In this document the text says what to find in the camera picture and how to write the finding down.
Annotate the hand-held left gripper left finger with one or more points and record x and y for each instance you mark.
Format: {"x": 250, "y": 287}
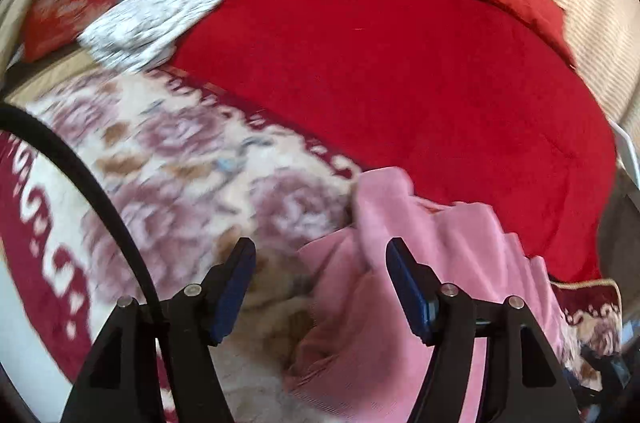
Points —
{"x": 232, "y": 293}

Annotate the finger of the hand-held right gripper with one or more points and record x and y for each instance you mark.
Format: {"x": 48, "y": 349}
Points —
{"x": 612, "y": 378}

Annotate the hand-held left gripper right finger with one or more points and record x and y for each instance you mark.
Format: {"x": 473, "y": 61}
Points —
{"x": 407, "y": 288}

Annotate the pink zip jacket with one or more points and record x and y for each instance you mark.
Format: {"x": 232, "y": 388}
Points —
{"x": 350, "y": 298}

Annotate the floral red-bordered blanket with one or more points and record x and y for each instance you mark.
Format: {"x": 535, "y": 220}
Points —
{"x": 175, "y": 163}

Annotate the plain red blanket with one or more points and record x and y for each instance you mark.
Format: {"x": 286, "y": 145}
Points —
{"x": 400, "y": 78}

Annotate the white flat board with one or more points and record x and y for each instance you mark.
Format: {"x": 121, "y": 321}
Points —
{"x": 627, "y": 143}

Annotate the white crackle-pattern cushion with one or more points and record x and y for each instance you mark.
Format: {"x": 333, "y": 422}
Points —
{"x": 145, "y": 25}

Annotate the red cardboard box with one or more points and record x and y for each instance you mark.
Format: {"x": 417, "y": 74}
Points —
{"x": 60, "y": 13}

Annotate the beige coat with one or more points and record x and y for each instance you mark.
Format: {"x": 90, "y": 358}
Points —
{"x": 15, "y": 3}

